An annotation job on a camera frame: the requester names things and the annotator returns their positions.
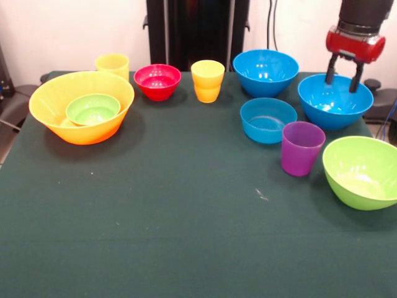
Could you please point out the small red bowl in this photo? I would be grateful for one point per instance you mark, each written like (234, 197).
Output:
(158, 83)

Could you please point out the large orange bowl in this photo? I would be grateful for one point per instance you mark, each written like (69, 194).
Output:
(87, 135)

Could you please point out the translucent yellow-green cup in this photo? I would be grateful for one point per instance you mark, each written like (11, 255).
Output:
(111, 65)

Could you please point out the small blue ridged bowl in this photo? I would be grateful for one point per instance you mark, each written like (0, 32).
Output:
(263, 127)

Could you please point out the yellow cup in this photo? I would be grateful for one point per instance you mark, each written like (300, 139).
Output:
(207, 80)

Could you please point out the black robot pedestal leg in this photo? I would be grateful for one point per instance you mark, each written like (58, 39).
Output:
(12, 105)
(384, 105)

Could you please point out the purple cup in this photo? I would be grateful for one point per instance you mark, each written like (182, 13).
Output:
(301, 155)

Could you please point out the large blue bowl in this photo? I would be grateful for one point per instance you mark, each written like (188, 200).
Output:
(266, 77)
(335, 105)

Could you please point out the large green bowl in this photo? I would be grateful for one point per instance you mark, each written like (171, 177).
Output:
(359, 177)

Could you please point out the small green bowl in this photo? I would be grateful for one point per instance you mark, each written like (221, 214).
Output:
(93, 111)

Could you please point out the black robot column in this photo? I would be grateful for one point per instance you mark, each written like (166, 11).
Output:
(198, 34)

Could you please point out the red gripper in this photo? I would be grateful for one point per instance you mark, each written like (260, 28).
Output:
(353, 46)

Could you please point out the dark green tablecloth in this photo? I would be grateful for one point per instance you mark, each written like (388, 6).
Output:
(186, 217)

